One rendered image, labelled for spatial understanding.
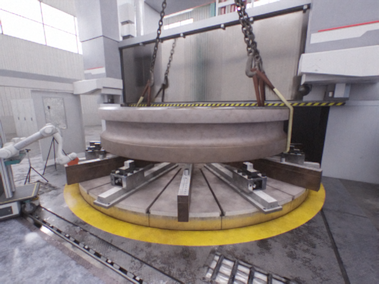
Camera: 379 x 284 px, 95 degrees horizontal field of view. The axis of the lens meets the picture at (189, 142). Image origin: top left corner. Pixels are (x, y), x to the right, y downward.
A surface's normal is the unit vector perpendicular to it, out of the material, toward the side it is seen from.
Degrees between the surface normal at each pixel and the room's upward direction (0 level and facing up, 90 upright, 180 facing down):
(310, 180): 90
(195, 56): 90
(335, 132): 90
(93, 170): 90
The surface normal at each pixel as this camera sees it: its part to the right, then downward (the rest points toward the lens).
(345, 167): -0.47, 0.17
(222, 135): 0.18, 0.19
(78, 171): 0.66, 0.15
